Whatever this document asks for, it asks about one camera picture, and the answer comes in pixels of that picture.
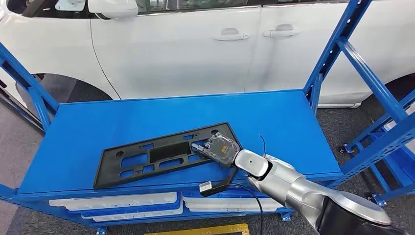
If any black plastic frame part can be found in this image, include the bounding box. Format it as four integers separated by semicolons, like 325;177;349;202
93;122;243;190

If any white car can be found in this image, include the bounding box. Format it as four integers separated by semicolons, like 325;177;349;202
0;0;415;109

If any thin black antenna wire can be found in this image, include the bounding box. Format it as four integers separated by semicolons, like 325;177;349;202
258;135;267;158

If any yellow floor tape square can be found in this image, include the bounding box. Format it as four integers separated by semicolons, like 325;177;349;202
145;223;250;235

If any blue metal shelf rack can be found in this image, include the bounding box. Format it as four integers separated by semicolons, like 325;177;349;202
0;0;415;235

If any white car side mirror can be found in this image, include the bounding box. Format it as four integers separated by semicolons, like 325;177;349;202
87;0;139;20

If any white car door handle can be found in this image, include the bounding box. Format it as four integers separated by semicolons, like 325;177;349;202
262;24;301;38
212;27;249;42

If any white plastic tray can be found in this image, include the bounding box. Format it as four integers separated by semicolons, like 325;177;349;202
182;196;276;208
188;203;285;213
81;205;184;223
49;192;178;212

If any black camera cable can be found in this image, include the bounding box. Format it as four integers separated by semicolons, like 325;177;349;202
227;183;265;235

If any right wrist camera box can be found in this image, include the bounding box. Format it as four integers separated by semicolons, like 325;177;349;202
198;181;228;197

